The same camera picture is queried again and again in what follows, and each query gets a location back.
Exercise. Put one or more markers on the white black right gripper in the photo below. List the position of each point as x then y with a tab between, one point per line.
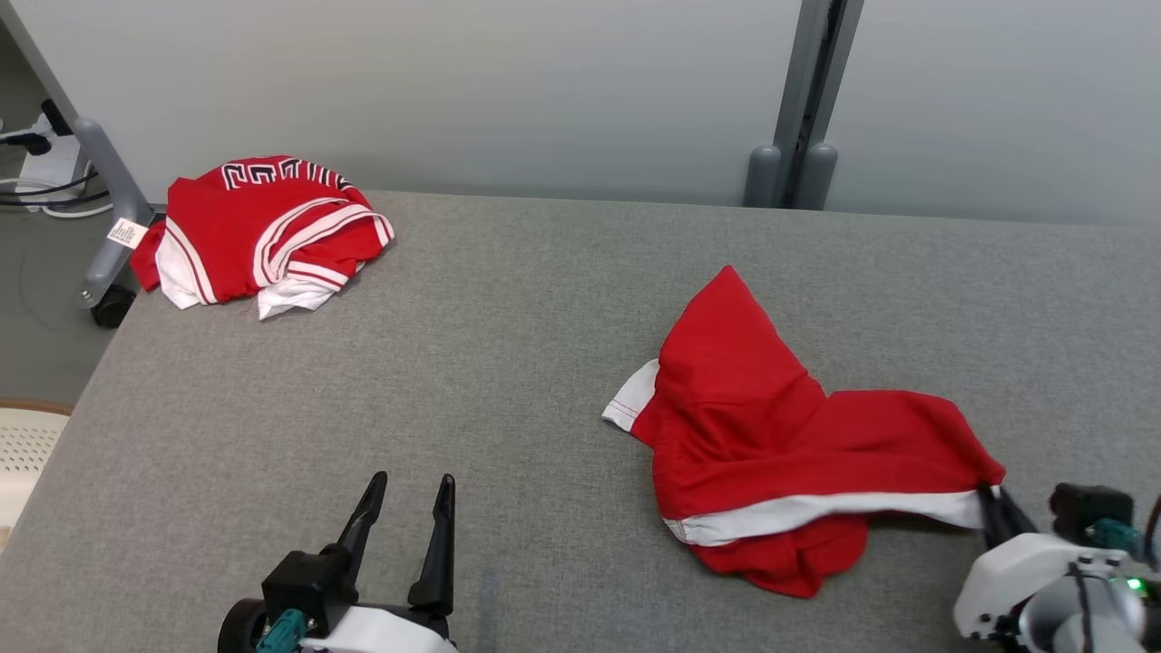
1002	580

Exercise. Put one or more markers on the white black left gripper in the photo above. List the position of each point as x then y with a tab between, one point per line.
381	635

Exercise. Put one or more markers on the red shorts with white band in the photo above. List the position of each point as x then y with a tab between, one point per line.
771	435

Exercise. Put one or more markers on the red white lettered basketball jersey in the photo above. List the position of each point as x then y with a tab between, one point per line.
227	236

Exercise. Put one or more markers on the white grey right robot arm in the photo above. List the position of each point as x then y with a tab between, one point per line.
1088	617

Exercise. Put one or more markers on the black caster wheel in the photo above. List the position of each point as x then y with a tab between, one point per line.
113	307

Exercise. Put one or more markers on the beige perforated laundry basket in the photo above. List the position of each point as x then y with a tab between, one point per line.
27	453

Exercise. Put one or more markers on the grey tubular partition leg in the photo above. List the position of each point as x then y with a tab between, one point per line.
113	181

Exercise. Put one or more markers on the white power strip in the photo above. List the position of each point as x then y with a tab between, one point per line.
54	168

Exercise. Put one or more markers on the black power plug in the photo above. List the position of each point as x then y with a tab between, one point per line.
56	118
32	142

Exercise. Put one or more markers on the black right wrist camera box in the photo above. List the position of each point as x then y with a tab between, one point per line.
1088	508

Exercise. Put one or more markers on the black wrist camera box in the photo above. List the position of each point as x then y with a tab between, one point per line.
304	585
1088	508

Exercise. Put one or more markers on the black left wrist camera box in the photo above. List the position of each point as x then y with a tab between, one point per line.
304	585

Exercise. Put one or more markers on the teal right camera connector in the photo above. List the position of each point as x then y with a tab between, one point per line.
1114	535

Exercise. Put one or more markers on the teal camera connector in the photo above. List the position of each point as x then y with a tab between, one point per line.
283	630
1114	535

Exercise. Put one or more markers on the teal left camera connector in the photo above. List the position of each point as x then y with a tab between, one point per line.
283	630

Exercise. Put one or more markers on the grey cylindrical post foot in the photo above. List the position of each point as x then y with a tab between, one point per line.
762	177
818	177

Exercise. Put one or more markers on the grey metal partition post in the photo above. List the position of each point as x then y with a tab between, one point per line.
803	91

